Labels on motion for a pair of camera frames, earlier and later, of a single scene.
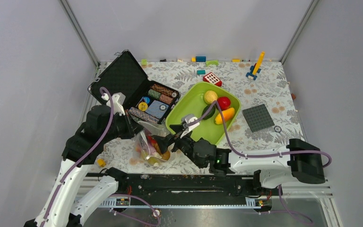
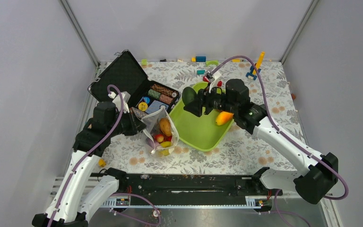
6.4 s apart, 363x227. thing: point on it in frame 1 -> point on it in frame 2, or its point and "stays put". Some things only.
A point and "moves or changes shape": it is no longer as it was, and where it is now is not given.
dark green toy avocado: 210,113 moves or changes shape
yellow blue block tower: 256,68 stays put
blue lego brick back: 200,59 stays put
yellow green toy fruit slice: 151,160 moves or changes shape
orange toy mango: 227,114 stays put
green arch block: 211,62 stays put
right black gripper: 164,142 -> 203,100
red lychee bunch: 151,139 moves or changes shape
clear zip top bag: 146,151 moves or changes shape
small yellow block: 101,162 stays put
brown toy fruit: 166,156 -> 165,126
